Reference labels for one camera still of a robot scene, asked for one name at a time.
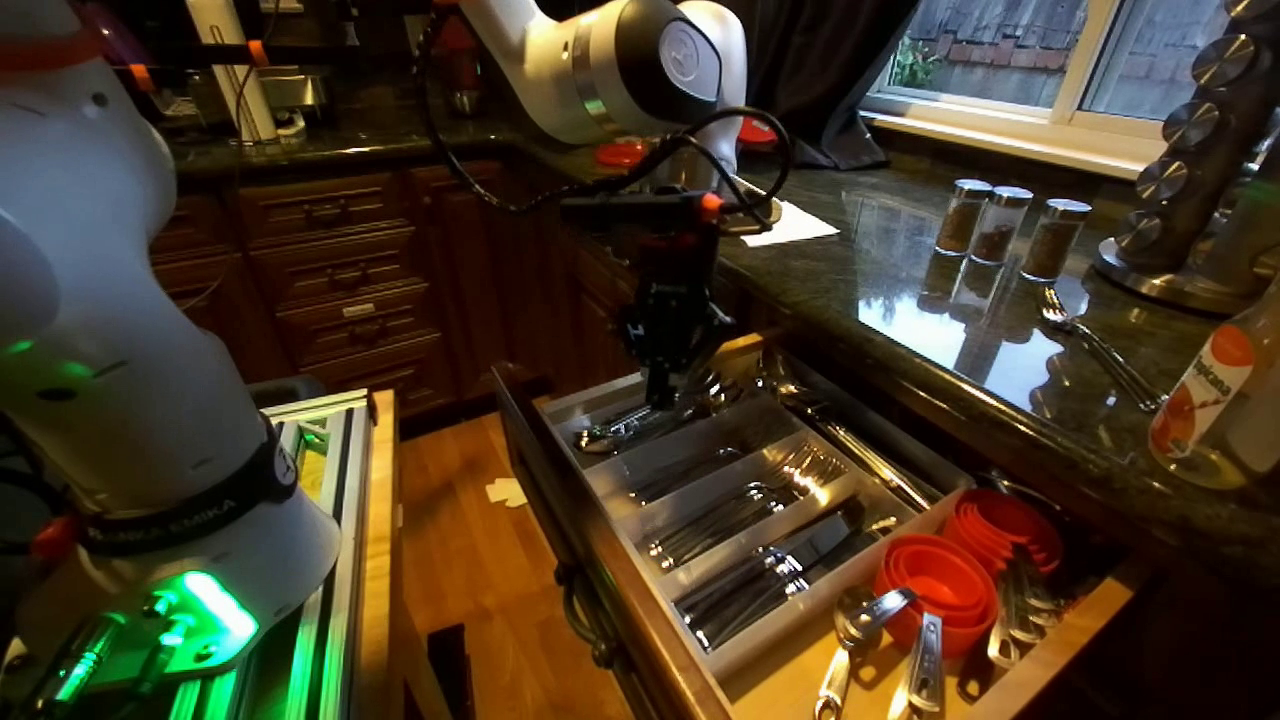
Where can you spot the long silver spoon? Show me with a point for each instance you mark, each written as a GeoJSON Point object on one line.
{"type": "Point", "coordinates": [1102, 349]}

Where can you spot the wooden cabinet door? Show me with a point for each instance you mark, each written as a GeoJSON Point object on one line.
{"type": "Point", "coordinates": [464, 267]}

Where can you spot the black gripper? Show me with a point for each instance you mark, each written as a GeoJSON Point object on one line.
{"type": "Point", "coordinates": [672, 293]}

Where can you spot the wooden cabinet drawer front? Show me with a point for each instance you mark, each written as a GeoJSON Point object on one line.
{"type": "Point", "coordinates": [353, 304]}
{"type": "Point", "coordinates": [323, 204]}
{"type": "Point", "coordinates": [342, 262]}
{"type": "Point", "coordinates": [375, 349]}

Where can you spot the grey cutlery tray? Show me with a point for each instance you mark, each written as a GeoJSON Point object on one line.
{"type": "Point", "coordinates": [666, 532]}

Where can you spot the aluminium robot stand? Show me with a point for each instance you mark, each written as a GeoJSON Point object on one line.
{"type": "Point", "coordinates": [325, 532]}

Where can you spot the long silver serving utensil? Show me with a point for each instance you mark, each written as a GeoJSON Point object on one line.
{"type": "Point", "coordinates": [865, 461]}
{"type": "Point", "coordinates": [833, 420]}

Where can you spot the dark curtain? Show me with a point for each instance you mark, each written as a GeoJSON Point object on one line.
{"type": "Point", "coordinates": [827, 67]}

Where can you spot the white paper scrap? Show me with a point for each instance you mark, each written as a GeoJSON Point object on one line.
{"type": "Point", "coordinates": [504, 490]}

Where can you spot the white countertop appliance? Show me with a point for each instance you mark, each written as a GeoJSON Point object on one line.
{"type": "Point", "coordinates": [241, 72]}

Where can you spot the bottle with orange label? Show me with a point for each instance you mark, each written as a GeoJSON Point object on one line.
{"type": "Point", "coordinates": [1200, 384]}

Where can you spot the silver fork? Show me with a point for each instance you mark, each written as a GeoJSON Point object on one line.
{"type": "Point", "coordinates": [727, 456]}
{"type": "Point", "coordinates": [777, 492]}
{"type": "Point", "coordinates": [744, 506]}

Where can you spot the white window frame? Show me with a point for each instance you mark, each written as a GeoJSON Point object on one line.
{"type": "Point", "coordinates": [1001, 132]}

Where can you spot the white paper napkin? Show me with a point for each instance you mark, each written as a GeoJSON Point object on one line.
{"type": "Point", "coordinates": [800, 226]}

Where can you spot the white Franka Panda arm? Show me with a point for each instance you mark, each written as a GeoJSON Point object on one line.
{"type": "Point", "coordinates": [121, 372]}

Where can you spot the wooden kitchen drawer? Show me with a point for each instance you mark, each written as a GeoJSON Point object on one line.
{"type": "Point", "coordinates": [532, 467]}

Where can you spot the steel measuring spoon set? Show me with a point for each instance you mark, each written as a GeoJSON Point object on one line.
{"type": "Point", "coordinates": [1024, 623]}

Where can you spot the glass spice jar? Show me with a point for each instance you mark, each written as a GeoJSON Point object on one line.
{"type": "Point", "coordinates": [962, 222]}
{"type": "Point", "coordinates": [1053, 241]}
{"type": "Point", "coordinates": [1001, 226]}

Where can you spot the flat red lid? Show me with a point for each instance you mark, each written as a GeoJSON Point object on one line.
{"type": "Point", "coordinates": [621, 154]}

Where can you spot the silver table knife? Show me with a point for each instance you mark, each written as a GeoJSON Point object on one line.
{"type": "Point", "coordinates": [766, 574]}
{"type": "Point", "coordinates": [800, 561]}

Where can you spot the red kettle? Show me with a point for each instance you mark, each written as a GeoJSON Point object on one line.
{"type": "Point", "coordinates": [459, 63]}

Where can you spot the red measuring cup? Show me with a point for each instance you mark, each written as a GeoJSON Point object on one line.
{"type": "Point", "coordinates": [942, 586]}
{"type": "Point", "coordinates": [1007, 524]}

